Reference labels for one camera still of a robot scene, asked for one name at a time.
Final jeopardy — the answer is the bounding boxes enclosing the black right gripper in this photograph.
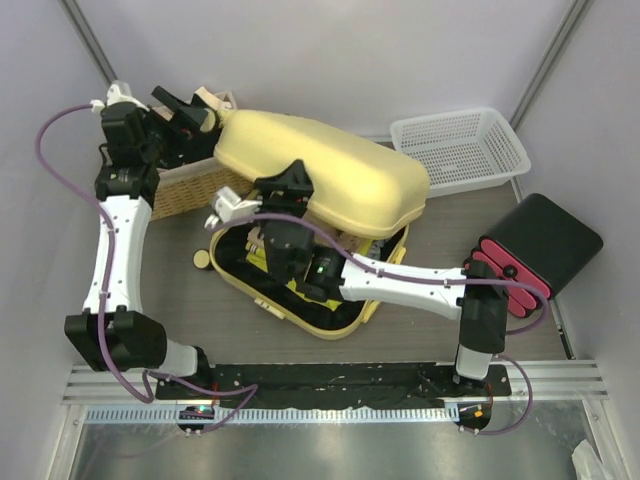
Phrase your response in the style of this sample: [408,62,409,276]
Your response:
[241,158,316,227]

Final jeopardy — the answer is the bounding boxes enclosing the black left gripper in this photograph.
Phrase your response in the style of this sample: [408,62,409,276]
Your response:
[138,88,205,165]

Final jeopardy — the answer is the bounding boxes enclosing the yellow hard-shell suitcase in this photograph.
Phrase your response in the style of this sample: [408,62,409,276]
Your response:
[208,110,429,340]

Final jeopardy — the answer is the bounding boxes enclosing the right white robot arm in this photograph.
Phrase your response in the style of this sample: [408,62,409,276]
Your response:
[253,160,508,395]

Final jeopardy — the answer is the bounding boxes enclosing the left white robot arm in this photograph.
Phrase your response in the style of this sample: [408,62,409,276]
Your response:
[64,81,221,399]

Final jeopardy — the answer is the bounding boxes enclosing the beige item with white tag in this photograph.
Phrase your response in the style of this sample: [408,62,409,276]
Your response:
[194,87,236,110]

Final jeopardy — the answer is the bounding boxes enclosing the woven wicker basket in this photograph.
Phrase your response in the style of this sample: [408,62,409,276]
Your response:
[147,89,251,221]

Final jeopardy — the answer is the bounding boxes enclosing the white plastic mesh basket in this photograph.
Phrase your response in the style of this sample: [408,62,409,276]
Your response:
[390,107,531,198]

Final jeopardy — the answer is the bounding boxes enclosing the black and pink drawer box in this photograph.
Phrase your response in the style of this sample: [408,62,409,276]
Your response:
[468,193,604,300]

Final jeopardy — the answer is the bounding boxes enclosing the crumpled white plastic bag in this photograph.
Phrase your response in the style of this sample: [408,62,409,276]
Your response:
[571,440,609,480]

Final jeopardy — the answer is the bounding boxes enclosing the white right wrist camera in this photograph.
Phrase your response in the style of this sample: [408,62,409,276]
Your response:
[204,186,262,231]

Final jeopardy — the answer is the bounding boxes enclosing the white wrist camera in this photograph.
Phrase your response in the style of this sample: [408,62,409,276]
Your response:
[90,80,149,113]
[204,186,262,231]

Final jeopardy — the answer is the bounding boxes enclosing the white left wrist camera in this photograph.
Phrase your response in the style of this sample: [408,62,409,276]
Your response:
[90,80,149,113]

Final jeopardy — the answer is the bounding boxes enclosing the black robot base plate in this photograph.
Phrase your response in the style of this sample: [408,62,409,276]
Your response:
[154,360,511,409]

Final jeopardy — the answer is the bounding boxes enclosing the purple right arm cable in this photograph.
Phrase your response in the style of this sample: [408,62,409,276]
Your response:
[214,212,551,436]

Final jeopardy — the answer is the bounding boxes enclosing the white slotted cable duct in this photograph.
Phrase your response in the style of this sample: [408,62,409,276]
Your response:
[85,405,459,426]

